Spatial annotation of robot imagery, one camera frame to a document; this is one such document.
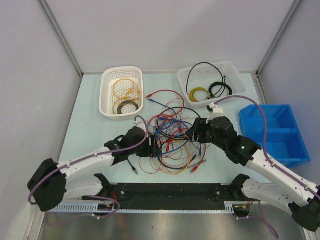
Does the black ethernet cable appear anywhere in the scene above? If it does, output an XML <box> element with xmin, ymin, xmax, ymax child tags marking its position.
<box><xmin>186</xmin><ymin>61</ymin><xmax>229</xmax><ymax>98</ymax></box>

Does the black thick round cable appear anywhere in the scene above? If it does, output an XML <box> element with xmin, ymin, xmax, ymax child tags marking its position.
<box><xmin>156</xmin><ymin>106</ymin><xmax>206</xmax><ymax>171</ymax></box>

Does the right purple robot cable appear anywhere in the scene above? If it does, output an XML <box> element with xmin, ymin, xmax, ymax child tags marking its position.
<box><xmin>212</xmin><ymin>95</ymin><xmax>320</xmax><ymax>238</ymax></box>

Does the grey coiled cable in basket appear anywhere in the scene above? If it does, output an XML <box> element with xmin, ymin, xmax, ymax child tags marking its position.
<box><xmin>116</xmin><ymin>100</ymin><xmax>140</xmax><ymax>115</ymax></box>

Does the thin red wire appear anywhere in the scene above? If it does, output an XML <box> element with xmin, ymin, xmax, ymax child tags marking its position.
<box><xmin>138</xmin><ymin>98</ymin><xmax>211</xmax><ymax>176</ymax></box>

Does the left white perforated basket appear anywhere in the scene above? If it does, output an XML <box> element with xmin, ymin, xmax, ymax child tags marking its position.
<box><xmin>99</xmin><ymin>66</ymin><xmax>144</xmax><ymax>120</ymax></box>

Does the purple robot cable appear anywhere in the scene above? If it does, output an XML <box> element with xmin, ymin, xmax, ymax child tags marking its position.
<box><xmin>212</xmin><ymin>95</ymin><xmax>320</xmax><ymax>238</ymax></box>
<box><xmin>27</xmin><ymin>115</ymin><xmax>149</xmax><ymax>221</ymax></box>

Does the yellow coiled cable in basket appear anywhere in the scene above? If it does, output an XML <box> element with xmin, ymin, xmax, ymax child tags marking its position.
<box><xmin>189</xmin><ymin>87</ymin><xmax>212</xmax><ymax>104</ymax></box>

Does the black coiled cable in basket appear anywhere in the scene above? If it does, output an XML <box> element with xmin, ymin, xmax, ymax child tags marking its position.
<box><xmin>208</xmin><ymin>81</ymin><xmax>233</xmax><ymax>99</ymax></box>

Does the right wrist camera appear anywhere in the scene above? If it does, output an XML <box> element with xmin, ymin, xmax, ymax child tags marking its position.
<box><xmin>206</xmin><ymin>102</ymin><xmax>224</xmax><ymax>123</ymax></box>

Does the thin yellow fiber cable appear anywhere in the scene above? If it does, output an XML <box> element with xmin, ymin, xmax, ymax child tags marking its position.
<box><xmin>111</xmin><ymin>78</ymin><xmax>144</xmax><ymax>115</ymax></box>

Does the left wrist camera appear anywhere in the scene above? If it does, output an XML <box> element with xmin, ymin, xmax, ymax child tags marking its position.
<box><xmin>133</xmin><ymin>120</ymin><xmax>149</xmax><ymax>132</ymax></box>

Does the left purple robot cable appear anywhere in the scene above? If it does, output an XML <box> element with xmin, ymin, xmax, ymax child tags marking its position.
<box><xmin>27</xmin><ymin>115</ymin><xmax>149</xmax><ymax>221</ymax></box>

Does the red ethernet cable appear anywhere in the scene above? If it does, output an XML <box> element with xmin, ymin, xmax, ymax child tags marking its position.
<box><xmin>146</xmin><ymin>89</ymin><xmax>186</xmax><ymax>111</ymax></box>

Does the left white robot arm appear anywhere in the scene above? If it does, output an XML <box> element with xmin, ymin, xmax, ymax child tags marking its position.
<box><xmin>27</xmin><ymin>126</ymin><xmax>162</xmax><ymax>212</ymax></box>

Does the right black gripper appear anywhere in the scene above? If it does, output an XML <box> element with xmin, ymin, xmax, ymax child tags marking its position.
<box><xmin>185</xmin><ymin>117</ymin><xmax>227</xmax><ymax>151</ymax></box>

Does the white slotted cable duct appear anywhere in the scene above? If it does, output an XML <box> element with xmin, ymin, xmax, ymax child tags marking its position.
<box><xmin>49</xmin><ymin>202</ymin><xmax>235</xmax><ymax>214</ymax></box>

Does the blue plastic divided bin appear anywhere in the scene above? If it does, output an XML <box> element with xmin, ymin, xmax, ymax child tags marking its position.
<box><xmin>238</xmin><ymin>104</ymin><xmax>311</xmax><ymax>168</ymax></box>

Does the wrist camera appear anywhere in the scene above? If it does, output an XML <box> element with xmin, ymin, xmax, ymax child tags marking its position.
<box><xmin>133</xmin><ymin>120</ymin><xmax>149</xmax><ymax>132</ymax></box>
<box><xmin>206</xmin><ymin>102</ymin><xmax>224</xmax><ymax>123</ymax></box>

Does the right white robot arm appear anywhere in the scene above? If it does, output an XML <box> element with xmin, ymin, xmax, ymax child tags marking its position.
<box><xmin>186</xmin><ymin>116</ymin><xmax>320</xmax><ymax>232</ymax></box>

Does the white perforated basket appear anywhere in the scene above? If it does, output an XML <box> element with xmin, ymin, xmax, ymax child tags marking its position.
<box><xmin>177</xmin><ymin>61</ymin><xmax>247</xmax><ymax>109</ymax></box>
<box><xmin>99</xmin><ymin>66</ymin><xmax>144</xmax><ymax>120</ymax></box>

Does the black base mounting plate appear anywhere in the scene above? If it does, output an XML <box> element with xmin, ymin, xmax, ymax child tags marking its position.
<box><xmin>98</xmin><ymin>183</ymin><xmax>249</xmax><ymax>211</ymax></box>

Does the right white perforated basket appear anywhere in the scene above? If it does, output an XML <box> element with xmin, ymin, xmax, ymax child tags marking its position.
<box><xmin>177</xmin><ymin>61</ymin><xmax>247</xmax><ymax>109</ymax></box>

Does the yellow ethernet cable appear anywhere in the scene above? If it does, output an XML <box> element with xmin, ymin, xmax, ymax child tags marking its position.
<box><xmin>153</xmin><ymin>143</ymin><xmax>192</xmax><ymax>176</ymax></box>

